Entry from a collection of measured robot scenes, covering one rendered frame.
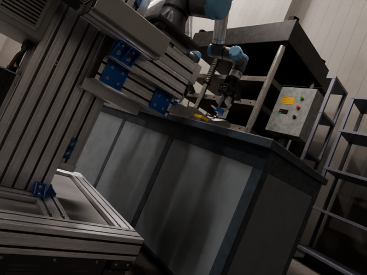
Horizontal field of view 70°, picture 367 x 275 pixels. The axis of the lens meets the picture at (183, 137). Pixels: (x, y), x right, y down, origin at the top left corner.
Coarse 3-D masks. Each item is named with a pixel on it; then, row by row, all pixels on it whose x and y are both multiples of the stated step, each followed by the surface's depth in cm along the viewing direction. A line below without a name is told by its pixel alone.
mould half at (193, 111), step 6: (174, 108) 171; (180, 108) 167; (186, 108) 162; (192, 108) 158; (174, 114) 169; (180, 114) 164; (186, 114) 160; (192, 114) 159; (198, 114) 162; (210, 120) 170; (216, 120) 176; (222, 120) 177; (222, 126) 178; (228, 126) 182
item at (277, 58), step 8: (280, 48) 223; (280, 56) 222; (272, 64) 223; (272, 72) 221; (272, 80) 221; (264, 88) 220; (312, 88) 267; (264, 96) 219; (256, 104) 220; (256, 112) 218; (248, 120) 220; (248, 128) 217; (288, 144) 262
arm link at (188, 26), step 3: (189, 18) 156; (192, 18) 159; (186, 21) 156; (189, 21) 156; (192, 21) 159; (186, 24) 156; (189, 24) 156; (186, 27) 156; (189, 27) 156; (186, 30) 156; (189, 30) 156; (186, 33) 156; (189, 33) 157; (189, 36) 157; (189, 51) 157; (186, 54) 163
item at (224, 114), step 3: (213, 105) 154; (216, 108) 156; (219, 108) 156; (222, 108) 160; (225, 108) 158; (216, 111) 157; (219, 111) 156; (222, 111) 157; (228, 111) 160; (219, 114) 160; (222, 114) 158; (225, 114) 159; (222, 117) 160; (225, 117) 159
